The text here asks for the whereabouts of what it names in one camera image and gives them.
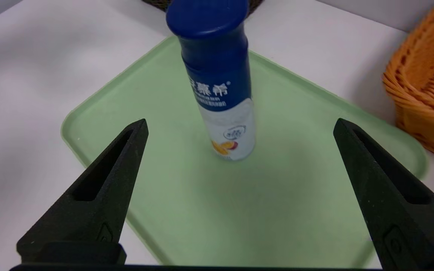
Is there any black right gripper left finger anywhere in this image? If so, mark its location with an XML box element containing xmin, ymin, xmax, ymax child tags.
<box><xmin>17</xmin><ymin>119</ymin><xmax>149</xmax><ymax>266</ymax></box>

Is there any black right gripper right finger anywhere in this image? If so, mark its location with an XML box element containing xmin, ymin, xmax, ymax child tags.
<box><xmin>333</xmin><ymin>118</ymin><xmax>434</xmax><ymax>269</ymax></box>

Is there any blue white drink bottle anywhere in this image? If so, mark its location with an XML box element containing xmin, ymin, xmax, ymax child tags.
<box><xmin>165</xmin><ymin>0</ymin><xmax>256</xmax><ymax>161</ymax></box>

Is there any orange wicker basket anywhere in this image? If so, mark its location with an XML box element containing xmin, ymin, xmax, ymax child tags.
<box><xmin>382</xmin><ymin>0</ymin><xmax>434</xmax><ymax>168</ymax></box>

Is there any light green plastic tray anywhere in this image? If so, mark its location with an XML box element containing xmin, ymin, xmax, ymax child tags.
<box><xmin>61</xmin><ymin>36</ymin><xmax>428</xmax><ymax>268</ymax></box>

